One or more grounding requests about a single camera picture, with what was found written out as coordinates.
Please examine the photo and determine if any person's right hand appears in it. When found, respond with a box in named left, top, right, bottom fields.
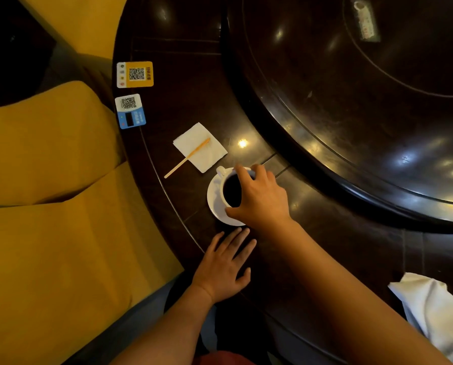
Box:
left=224, top=163, right=292, bottom=231

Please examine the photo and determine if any person's left hand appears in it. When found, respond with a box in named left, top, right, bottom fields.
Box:
left=191, top=227, right=257, bottom=304

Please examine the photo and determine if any white coffee cup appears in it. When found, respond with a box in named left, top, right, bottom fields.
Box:
left=215, top=166, right=257, bottom=209

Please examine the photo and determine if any person's right forearm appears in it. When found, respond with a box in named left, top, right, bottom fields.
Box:
left=254, top=220, right=453, bottom=365

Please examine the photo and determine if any person's left forearm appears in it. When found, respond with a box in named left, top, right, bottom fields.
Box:
left=110, top=284, right=216, bottom=365

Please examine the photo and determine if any white saucer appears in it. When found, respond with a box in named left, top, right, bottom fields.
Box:
left=207, top=172, right=250, bottom=227

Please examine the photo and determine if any black coffee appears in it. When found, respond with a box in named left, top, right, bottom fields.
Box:
left=223, top=173, right=244, bottom=208

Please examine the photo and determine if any white paper napkin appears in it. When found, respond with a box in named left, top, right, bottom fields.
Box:
left=173, top=122, right=228, bottom=174

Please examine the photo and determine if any wooden stir stick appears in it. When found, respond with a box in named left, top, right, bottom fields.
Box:
left=164, top=138, right=211, bottom=179

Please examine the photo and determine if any red shirt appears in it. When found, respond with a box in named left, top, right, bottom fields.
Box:
left=193, top=351, right=257, bottom=365

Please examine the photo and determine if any dark wooden turntable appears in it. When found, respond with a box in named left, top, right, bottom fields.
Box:
left=222, top=0, right=453, bottom=229

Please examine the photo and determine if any blue code sticker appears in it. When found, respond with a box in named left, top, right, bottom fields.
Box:
left=115, top=94, right=147, bottom=130

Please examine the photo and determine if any yellow code sticker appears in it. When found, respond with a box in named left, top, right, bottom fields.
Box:
left=116, top=61, right=154, bottom=89

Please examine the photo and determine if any yellow covered chair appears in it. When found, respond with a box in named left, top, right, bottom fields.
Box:
left=0, top=80, right=185, bottom=365
left=15, top=0, right=130, bottom=60

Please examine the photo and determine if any grey label sticker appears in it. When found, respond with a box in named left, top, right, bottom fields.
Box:
left=350, top=0, right=382, bottom=43

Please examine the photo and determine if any white folded cloth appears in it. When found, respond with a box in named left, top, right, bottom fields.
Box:
left=388, top=272, right=453, bottom=365

